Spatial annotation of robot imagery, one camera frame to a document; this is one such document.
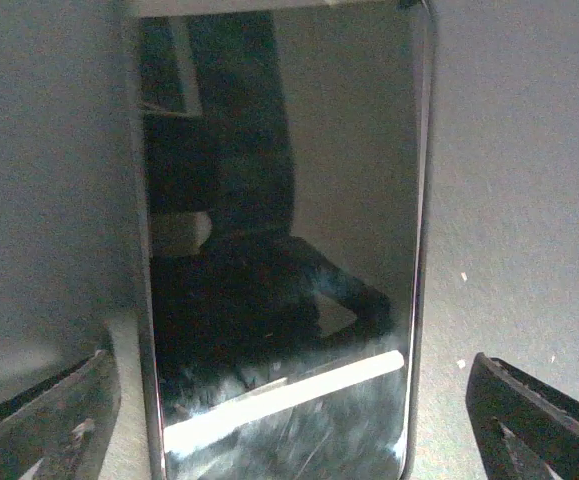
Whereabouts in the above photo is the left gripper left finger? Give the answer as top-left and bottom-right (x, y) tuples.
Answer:
(0, 350), (121, 479)

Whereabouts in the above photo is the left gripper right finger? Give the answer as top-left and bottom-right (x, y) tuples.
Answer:
(465, 352), (579, 479)

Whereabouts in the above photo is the black phone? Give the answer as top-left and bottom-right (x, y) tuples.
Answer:
(131, 1), (433, 479)

